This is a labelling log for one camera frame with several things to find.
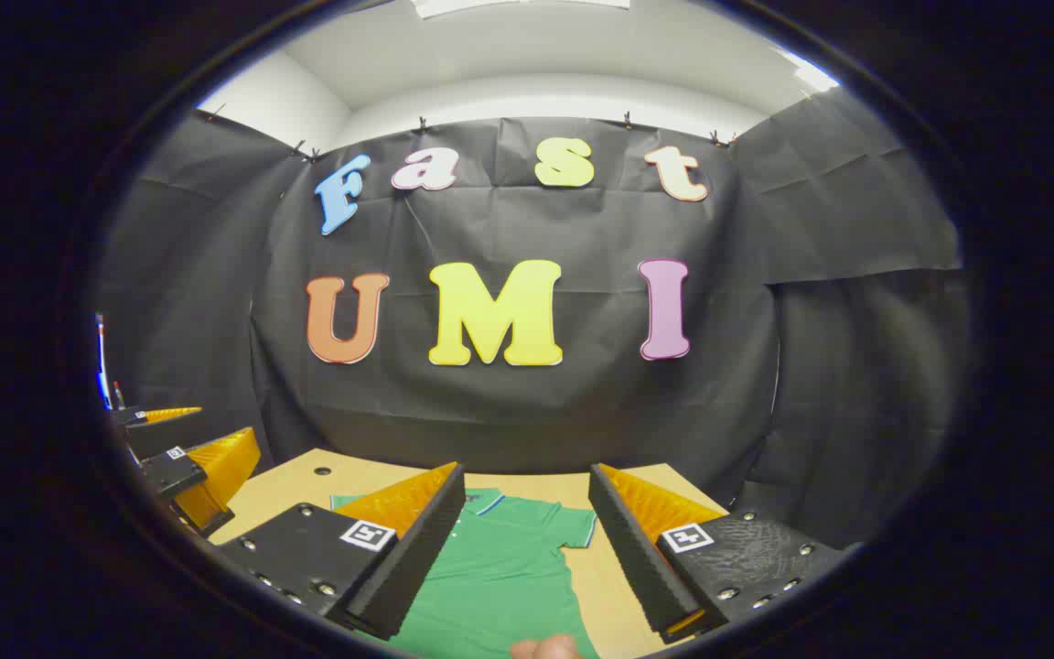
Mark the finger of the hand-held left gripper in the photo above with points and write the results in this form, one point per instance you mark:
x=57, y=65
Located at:
x=129, y=417
x=181, y=474

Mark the black backdrop cloth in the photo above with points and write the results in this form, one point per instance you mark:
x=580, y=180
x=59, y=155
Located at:
x=509, y=412

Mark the white blue edged board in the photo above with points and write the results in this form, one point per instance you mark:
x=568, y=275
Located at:
x=102, y=366

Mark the green T-shirt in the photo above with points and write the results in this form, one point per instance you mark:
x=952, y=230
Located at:
x=500, y=577

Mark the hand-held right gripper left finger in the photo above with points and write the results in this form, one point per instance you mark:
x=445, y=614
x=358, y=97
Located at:
x=417, y=558

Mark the red grey tool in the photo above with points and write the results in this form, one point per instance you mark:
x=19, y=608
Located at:
x=118, y=396

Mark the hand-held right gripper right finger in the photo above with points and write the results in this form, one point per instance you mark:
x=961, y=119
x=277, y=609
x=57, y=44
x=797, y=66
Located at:
x=637, y=558

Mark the row of small black clips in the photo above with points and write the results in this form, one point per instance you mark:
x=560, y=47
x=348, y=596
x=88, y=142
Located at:
x=421, y=124

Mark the ceiling light panel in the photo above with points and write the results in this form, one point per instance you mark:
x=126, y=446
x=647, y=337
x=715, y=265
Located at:
x=811, y=73
x=509, y=5

